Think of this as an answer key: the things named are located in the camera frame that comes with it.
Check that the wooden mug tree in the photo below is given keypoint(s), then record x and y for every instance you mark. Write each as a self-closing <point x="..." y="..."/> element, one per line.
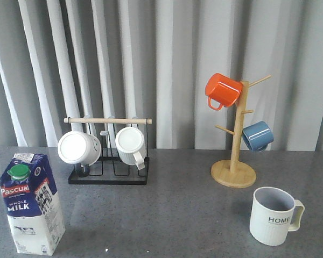
<point x="234" y="173"/>

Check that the Pascual whole milk carton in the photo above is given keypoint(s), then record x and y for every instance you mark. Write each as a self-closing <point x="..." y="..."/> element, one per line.
<point x="32" y="204"/>

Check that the orange enamel mug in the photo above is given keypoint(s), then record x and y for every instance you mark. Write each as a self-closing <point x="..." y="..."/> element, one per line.
<point x="222" y="91"/>

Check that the cream HOME mug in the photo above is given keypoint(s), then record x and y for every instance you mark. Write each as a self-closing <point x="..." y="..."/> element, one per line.
<point x="274" y="214"/>

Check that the blue enamel mug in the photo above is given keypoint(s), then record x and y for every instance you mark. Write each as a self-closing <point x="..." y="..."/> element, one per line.
<point x="257" y="136"/>

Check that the round white hanging mug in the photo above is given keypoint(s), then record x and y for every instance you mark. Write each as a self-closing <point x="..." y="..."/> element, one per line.
<point x="79" y="147"/>

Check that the grey pleated curtain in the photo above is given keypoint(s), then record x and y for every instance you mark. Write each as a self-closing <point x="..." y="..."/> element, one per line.
<point x="152" y="59"/>

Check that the black wire mug rack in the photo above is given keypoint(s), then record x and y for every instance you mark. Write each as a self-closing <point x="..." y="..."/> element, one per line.
<point x="109" y="168"/>

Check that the ribbed white hanging mug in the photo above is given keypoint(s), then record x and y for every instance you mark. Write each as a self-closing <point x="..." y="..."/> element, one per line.
<point x="131" y="147"/>

